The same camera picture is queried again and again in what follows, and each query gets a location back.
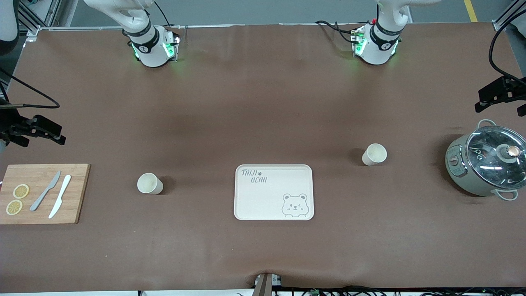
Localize white IKEA cup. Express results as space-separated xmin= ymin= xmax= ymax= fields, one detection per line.
xmin=362 ymin=143 xmax=388 ymax=167
xmin=137 ymin=172 xmax=164 ymax=195

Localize cream tray with bear print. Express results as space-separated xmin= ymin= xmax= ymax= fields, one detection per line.
xmin=233 ymin=164 xmax=315 ymax=221

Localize glass pot lid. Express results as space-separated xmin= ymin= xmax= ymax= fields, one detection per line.
xmin=466 ymin=125 xmax=526 ymax=190

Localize grey plastic knife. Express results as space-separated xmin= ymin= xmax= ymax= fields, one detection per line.
xmin=30 ymin=170 xmax=62 ymax=212

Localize white plastic knife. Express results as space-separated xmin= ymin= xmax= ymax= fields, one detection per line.
xmin=48 ymin=175 xmax=72 ymax=219

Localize bamboo cutting board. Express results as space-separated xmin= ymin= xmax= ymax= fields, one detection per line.
xmin=0 ymin=164 xmax=91 ymax=225

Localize grey-green electric cooking pot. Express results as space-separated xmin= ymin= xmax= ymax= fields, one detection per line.
xmin=445 ymin=119 xmax=519 ymax=201

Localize brown table mat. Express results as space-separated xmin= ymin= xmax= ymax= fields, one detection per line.
xmin=0 ymin=23 xmax=526 ymax=293

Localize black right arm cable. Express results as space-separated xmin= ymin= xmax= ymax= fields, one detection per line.
xmin=0 ymin=66 xmax=61 ymax=110

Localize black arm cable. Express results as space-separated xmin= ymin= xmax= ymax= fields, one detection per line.
xmin=0 ymin=66 xmax=61 ymax=110
xmin=488 ymin=18 xmax=526 ymax=83

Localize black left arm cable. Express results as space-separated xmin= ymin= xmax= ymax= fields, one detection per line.
xmin=488 ymin=18 xmax=526 ymax=83

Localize aluminium frame profile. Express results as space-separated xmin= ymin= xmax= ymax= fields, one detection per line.
xmin=492 ymin=0 xmax=526 ymax=32
xmin=16 ymin=0 xmax=63 ymax=37

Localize black right base cable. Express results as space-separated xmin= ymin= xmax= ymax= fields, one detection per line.
xmin=154 ymin=0 xmax=171 ymax=28

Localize black left base cables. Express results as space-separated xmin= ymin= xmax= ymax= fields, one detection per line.
xmin=315 ymin=19 xmax=359 ymax=44

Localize camera stand at table edge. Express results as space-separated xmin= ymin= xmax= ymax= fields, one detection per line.
xmin=252 ymin=272 xmax=283 ymax=296

